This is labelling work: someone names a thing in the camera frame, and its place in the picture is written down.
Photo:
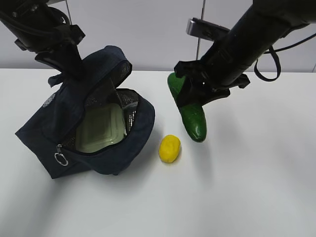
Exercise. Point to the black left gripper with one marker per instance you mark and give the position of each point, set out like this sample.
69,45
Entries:
56,47

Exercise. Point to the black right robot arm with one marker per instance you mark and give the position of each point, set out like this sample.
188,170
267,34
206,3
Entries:
235,50

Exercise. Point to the yellow lemon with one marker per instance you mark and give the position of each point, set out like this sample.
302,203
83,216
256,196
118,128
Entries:
169,149

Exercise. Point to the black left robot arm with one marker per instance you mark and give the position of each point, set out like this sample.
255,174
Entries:
33,13

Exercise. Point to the green cucumber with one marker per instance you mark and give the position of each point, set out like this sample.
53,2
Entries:
192,115

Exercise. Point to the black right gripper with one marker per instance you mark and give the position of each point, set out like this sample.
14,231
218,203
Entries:
202,85

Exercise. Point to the navy blue lunch bag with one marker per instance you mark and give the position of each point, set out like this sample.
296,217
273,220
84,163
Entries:
51,132

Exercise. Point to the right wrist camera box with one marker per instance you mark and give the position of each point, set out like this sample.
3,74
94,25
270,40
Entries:
205,30

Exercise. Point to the green lidded glass container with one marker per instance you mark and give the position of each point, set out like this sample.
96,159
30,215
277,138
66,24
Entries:
101,127

